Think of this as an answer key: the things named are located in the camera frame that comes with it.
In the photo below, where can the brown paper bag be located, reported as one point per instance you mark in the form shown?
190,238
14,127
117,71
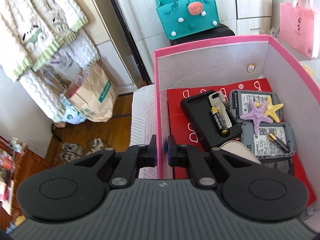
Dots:
93,94

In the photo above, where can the white fleece robe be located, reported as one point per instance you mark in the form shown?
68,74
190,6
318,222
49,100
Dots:
34,34

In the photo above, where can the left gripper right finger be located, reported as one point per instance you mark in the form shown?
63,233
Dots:
190,158

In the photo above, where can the black yellow AA battery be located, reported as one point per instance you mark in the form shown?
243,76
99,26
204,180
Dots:
219,121

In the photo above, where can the yellow starfish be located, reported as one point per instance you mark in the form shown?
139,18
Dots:
271,110

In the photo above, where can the silver keys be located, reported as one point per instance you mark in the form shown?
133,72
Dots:
218,100

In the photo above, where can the small gold-black battery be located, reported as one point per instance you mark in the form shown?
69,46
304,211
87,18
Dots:
274,139

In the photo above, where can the black silicone case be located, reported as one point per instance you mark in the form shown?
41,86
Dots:
197,109

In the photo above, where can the purple starfish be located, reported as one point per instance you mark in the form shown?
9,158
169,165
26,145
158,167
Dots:
257,115

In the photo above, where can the grey sneakers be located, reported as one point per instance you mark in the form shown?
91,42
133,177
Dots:
71,152

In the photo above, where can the white green plastic bag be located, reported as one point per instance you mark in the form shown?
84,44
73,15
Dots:
71,114

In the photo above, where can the black suitcase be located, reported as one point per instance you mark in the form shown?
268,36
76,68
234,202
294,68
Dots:
220,31

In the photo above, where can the wooden cabinet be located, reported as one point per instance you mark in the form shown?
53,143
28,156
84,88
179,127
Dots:
27,163

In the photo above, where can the beige glasses case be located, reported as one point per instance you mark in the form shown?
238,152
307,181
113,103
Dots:
239,149

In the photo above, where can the teal felt tote bag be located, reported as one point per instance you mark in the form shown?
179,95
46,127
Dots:
181,18

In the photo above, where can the grey battery case with label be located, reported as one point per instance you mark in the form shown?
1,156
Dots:
239,101

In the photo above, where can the brown slippers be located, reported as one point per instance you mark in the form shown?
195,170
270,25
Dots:
95,145

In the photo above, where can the black clothes rack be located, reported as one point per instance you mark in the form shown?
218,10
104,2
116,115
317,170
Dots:
132,44

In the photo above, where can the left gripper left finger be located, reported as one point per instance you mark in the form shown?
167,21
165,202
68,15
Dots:
126,165

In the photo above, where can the white wardrobe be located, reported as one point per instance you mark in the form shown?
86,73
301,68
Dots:
155,24

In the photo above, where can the pink paper bag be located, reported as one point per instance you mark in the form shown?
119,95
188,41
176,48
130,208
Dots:
299,26

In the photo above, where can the pink cardboard box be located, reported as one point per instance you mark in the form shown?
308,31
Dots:
231,59

